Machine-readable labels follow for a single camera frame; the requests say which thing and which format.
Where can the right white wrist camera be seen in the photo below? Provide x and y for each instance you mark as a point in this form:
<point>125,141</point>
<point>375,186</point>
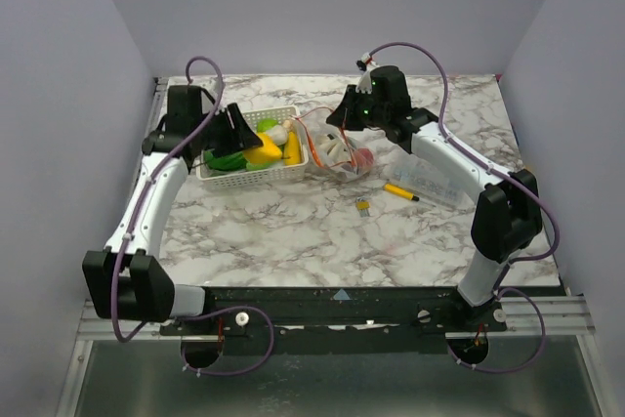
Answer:
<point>366,64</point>

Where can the white perforated plastic basket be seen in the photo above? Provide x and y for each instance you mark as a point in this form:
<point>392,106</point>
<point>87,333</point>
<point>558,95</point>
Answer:
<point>277,172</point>

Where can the small yellow electronic component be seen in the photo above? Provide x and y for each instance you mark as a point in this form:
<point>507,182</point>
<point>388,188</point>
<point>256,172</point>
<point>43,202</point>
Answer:
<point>362,206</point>

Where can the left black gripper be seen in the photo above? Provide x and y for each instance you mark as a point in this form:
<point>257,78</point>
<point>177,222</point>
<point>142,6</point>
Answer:
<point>243,136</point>

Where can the orange peach toy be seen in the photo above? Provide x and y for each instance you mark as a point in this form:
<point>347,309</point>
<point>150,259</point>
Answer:
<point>363,158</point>

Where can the white mushroom toy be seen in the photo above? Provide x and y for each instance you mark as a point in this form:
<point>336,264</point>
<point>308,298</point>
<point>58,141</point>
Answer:
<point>332,150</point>

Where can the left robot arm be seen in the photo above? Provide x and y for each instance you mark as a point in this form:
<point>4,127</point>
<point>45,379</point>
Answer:
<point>125,279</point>

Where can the yellow screwdriver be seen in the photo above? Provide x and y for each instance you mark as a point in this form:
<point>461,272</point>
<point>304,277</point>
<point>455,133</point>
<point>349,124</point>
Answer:
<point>400,192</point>

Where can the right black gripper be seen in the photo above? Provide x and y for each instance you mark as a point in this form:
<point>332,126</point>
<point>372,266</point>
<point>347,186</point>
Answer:
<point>353,107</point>

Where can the clear zip bag orange zipper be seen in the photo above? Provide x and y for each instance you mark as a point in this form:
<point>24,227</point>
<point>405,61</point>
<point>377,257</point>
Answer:
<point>313,124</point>

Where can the light green lettuce toy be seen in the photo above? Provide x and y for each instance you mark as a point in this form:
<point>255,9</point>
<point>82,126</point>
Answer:
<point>250,167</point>

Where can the green bok choy toy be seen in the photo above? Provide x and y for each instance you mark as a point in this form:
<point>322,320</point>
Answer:
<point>228,163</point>

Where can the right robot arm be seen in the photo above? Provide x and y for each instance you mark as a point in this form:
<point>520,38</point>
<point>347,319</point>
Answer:
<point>507,215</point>

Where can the clear plastic parts box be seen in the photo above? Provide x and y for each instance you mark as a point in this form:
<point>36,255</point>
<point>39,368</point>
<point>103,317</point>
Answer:
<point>418,176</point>

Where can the yellow lemon toy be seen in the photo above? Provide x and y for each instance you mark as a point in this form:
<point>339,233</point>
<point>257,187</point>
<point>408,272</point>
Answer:
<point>267,153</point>

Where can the light green cabbage toy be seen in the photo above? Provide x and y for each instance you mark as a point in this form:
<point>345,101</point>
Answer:
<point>265,124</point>

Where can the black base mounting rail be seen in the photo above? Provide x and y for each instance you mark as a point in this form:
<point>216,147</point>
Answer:
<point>336,320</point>

